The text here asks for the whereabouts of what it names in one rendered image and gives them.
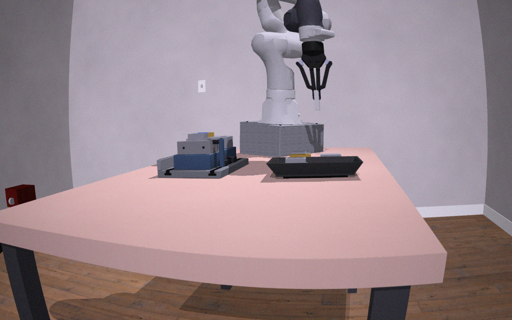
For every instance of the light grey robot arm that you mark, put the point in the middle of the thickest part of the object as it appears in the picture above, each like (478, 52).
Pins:
(281, 40)

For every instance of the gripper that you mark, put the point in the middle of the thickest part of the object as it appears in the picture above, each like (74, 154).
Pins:
(313, 56)

